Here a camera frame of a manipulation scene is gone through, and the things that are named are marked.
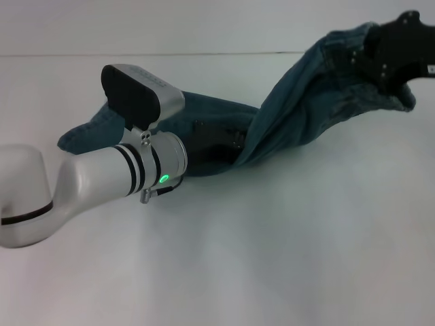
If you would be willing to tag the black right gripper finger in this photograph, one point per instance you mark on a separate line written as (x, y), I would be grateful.
(365, 54)
(391, 81)

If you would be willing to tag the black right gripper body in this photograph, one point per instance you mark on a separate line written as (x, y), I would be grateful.
(411, 47)

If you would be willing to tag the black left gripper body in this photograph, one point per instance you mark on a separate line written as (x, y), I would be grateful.
(217, 146)

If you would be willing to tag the blue denim shorts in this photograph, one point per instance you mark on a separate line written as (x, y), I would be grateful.
(289, 112)

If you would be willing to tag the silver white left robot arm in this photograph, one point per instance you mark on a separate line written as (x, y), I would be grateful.
(85, 176)

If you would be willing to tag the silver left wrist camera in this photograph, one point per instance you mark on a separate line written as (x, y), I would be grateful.
(136, 98)

